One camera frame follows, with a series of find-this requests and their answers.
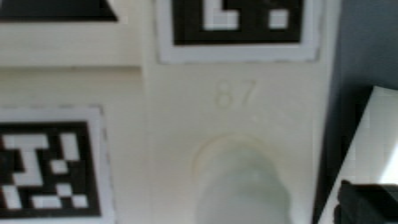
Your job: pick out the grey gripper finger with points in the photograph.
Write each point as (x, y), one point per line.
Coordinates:
(366, 204)

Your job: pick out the white chair back frame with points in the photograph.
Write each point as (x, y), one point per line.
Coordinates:
(162, 110)

